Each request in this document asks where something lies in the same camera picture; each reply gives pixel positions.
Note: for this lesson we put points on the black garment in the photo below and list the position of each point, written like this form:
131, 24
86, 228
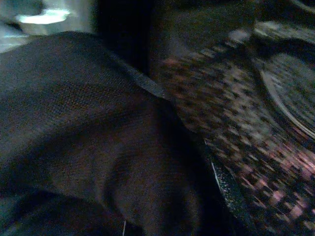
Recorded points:
73, 123

